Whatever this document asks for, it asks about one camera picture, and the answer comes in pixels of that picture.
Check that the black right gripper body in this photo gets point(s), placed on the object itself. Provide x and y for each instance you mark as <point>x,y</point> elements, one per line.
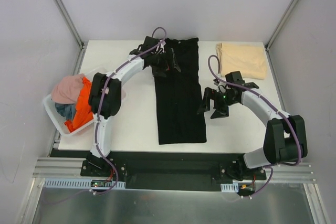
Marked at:
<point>217,102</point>

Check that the right aluminium frame post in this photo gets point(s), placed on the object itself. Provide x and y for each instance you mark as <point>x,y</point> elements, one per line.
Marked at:
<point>284,18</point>

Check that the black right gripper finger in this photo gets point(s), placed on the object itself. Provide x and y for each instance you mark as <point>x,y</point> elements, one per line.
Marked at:
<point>221,110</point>
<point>205,104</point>

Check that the left aluminium frame post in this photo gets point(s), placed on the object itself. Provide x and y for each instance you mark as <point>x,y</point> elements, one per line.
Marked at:
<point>69,23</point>

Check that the folded beige t shirt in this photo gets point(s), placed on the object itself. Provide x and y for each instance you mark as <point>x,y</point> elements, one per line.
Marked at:
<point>248,59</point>

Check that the grey blue t shirt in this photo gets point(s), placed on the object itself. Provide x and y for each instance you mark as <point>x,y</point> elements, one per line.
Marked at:
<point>68,111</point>

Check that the aluminium frame post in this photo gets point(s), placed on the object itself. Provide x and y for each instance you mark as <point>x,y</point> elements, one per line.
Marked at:
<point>284,18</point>
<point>69,23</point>

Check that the right grey cable duct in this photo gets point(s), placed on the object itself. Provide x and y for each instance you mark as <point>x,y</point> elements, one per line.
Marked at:
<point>230,188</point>

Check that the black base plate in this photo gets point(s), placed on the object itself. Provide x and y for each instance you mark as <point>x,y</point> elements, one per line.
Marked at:
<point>171,171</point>

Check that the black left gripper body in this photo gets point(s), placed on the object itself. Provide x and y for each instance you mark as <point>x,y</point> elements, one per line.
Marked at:
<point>163,61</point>

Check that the grey cable duct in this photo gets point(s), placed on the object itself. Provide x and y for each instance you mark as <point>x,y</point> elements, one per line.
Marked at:
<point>69,183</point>
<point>230,188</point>

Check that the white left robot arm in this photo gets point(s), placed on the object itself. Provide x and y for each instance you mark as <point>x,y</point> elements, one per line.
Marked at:
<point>102,135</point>

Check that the left grey cable duct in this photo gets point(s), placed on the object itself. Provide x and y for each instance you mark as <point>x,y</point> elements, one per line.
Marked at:
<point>69,183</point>

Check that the pink t shirt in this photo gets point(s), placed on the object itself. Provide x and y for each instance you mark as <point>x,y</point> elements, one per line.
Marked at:
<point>68,89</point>

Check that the black t shirt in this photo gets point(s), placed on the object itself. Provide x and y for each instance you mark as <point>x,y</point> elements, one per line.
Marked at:
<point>178,97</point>

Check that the white plastic laundry basket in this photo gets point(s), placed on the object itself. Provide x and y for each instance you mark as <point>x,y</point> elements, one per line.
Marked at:
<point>63,119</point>

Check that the orange t shirt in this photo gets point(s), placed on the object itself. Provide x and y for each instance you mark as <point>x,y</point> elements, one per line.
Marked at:
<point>83,113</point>

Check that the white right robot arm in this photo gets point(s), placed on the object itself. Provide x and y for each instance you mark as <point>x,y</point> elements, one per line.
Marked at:
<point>285,140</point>

